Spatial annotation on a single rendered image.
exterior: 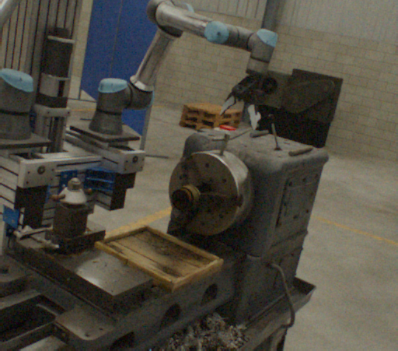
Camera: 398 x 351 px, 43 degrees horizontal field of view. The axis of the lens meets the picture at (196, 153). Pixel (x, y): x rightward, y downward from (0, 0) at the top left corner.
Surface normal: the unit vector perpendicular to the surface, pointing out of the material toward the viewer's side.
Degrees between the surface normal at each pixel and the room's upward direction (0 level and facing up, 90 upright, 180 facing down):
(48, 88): 90
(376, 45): 90
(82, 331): 0
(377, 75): 90
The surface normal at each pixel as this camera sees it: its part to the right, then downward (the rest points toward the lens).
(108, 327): 0.20, -0.96
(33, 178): 0.80, 0.28
